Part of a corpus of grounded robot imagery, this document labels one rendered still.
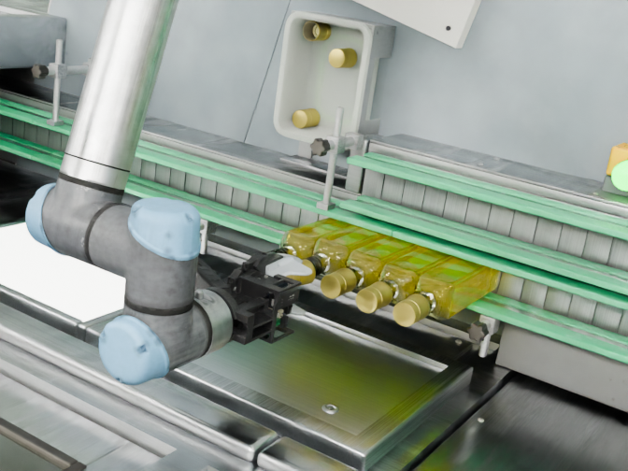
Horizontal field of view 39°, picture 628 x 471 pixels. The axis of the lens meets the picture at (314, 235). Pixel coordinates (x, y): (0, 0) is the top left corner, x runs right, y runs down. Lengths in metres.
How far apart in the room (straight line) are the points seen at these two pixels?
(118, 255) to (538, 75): 0.81
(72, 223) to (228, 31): 0.87
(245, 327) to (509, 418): 0.46
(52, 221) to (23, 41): 1.04
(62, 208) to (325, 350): 0.50
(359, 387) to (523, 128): 0.53
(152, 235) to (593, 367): 0.76
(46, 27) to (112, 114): 1.07
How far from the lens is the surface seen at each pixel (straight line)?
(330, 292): 1.22
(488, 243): 1.33
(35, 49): 2.04
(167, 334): 0.95
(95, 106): 1.00
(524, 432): 1.30
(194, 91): 1.84
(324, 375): 1.25
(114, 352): 0.96
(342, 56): 1.56
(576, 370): 1.41
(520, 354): 1.44
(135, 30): 1.00
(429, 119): 1.56
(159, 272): 0.92
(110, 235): 0.95
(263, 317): 1.07
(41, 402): 1.21
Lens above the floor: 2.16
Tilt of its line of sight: 56 degrees down
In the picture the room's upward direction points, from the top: 109 degrees counter-clockwise
